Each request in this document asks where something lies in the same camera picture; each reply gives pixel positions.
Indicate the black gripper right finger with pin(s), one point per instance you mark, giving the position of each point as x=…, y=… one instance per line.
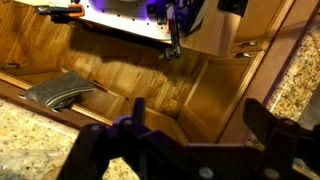
x=284, y=140

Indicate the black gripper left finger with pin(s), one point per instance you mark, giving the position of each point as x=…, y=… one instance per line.
x=96, y=145

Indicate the white robot base platform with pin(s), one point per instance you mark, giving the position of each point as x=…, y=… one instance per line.
x=147, y=18

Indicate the wooden lower kitchen cabinets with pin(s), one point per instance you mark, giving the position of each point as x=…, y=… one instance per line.
x=196, y=98

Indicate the grey folded cloth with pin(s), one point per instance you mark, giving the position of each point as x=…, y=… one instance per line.
x=60, y=91

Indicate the black clamp on platform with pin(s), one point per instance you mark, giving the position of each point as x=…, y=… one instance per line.
x=175, y=50

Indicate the orange handled black clamp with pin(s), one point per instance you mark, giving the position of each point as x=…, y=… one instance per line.
x=55, y=12

